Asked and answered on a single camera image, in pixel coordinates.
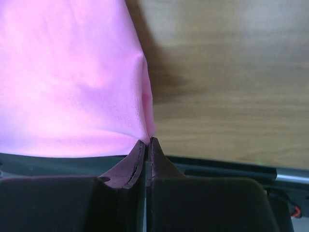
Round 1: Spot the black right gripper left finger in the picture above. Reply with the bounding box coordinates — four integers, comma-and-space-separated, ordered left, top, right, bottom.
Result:
0, 142, 146, 232

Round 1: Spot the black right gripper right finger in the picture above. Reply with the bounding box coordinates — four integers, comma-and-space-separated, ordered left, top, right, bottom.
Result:
146, 138, 294, 232

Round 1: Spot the light pink t shirt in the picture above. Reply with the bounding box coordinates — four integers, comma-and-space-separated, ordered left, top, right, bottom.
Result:
0, 0, 155, 158

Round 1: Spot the aluminium frame rail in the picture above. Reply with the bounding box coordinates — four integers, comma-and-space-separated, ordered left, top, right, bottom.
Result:
276, 168, 309, 185

